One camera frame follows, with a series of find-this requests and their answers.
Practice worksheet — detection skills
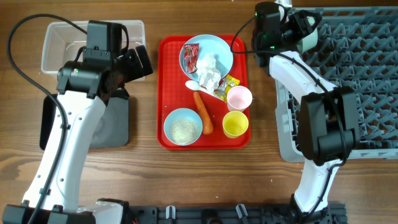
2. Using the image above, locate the light blue bowl with mushroom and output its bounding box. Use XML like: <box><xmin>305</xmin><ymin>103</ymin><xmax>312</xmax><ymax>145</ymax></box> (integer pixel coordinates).
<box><xmin>294</xmin><ymin>27</ymin><xmax>318</xmax><ymax>54</ymax></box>

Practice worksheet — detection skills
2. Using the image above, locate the light blue bowl with rice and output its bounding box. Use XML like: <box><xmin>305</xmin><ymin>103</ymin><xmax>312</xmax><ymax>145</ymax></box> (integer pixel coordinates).
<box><xmin>163</xmin><ymin>108</ymin><xmax>203</xmax><ymax>146</ymax></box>

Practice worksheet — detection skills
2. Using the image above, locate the white rice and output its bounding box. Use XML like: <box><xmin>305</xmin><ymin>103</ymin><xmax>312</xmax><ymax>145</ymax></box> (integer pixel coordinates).
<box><xmin>170</xmin><ymin>118</ymin><xmax>200</xmax><ymax>145</ymax></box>

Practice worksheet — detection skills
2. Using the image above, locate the pink cup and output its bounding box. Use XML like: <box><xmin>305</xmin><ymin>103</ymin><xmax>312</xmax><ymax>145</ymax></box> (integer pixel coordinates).
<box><xmin>227</xmin><ymin>86</ymin><xmax>253</xmax><ymax>112</ymax></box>

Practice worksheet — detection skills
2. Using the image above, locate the yellow cup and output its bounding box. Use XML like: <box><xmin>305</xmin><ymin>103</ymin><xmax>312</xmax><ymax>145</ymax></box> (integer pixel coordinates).
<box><xmin>222</xmin><ymin>111</ymin><xmax>249</xmax><ymax>139</ymax></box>

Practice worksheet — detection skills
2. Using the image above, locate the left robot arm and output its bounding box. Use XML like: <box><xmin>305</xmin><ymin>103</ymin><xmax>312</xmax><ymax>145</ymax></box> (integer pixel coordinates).
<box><xmin>2</xmin><ymin>21</ymin><xmax>153</xmax><ymax>223</ymax></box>

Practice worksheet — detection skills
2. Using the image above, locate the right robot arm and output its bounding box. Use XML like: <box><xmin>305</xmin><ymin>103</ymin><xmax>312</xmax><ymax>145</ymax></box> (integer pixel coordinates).
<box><xmin>252</xmin><ymin>2</ymin><xmax>359</xmax><ymax>223</ymax></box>

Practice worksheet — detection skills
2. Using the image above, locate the grey dishwasher rack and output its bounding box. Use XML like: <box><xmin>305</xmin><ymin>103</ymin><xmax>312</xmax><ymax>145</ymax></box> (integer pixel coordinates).
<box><xmin>273</xmin><ymin>6</ymin><xmax>398</xmax><ymax>163</ymax></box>

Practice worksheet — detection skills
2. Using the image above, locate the black rectangular waste tray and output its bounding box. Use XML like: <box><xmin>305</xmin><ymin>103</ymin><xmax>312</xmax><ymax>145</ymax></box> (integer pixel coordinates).
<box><xmin>39</xmin><ymin>88</ymin><xmax>129</xmax><ymax>150</ymax></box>

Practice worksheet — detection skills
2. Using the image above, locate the red snack wrapper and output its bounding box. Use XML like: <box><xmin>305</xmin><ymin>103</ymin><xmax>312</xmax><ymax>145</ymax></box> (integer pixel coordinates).
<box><xmin>183</xmin><ymin>44</ymin><xmax>199</xmax><ymax>73</ymax></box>

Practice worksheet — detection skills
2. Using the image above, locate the white plastic spoon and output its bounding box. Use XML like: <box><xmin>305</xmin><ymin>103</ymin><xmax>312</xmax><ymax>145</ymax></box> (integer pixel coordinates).
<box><xmin>185</xmin><ymin>80</ymin><xmax>222</xmax><ymax>101</ymax></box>

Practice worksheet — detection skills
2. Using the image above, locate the crumpled white tissue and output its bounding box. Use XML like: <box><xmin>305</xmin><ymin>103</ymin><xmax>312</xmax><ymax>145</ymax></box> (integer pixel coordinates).
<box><xmin>196</xmin><ymin>52</ymin><xmax>221</xmax><ymax>93</ymax></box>

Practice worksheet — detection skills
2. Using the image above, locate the red serving tray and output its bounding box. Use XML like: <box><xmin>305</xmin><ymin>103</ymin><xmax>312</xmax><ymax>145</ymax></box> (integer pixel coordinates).
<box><xmin>156</xmin><ymin>35</ymin><xmax>251</xmax><ymax>151</ymax></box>

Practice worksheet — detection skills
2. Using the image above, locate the light blue plate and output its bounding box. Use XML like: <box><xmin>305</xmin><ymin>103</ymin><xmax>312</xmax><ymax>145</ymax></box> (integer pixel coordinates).
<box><xmin>178</xmin><ymin>34</ymin><xmax>234</xmax><ymax>82</ymax></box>

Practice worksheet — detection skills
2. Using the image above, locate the clear plastic storage bin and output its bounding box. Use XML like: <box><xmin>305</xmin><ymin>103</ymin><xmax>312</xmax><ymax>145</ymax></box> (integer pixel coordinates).
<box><xmin>41</xmin><ymin>20</ymin><xmax>146</xmax><ymax>78</ymax></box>

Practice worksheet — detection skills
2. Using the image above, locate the yellow silver snack wrapper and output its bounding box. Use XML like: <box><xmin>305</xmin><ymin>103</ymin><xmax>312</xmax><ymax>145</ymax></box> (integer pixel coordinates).
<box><xmin>215</xmin><ymin>75</ymin><xmax>240</xmax><ymax>101</ymax></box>

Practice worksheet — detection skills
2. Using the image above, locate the orange carrot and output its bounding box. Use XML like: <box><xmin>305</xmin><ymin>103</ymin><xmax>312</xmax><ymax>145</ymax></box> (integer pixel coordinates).
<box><xmin>193</xmin><ymin>91</ymin><xmax>213</xmax><ymax>134</ymax></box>

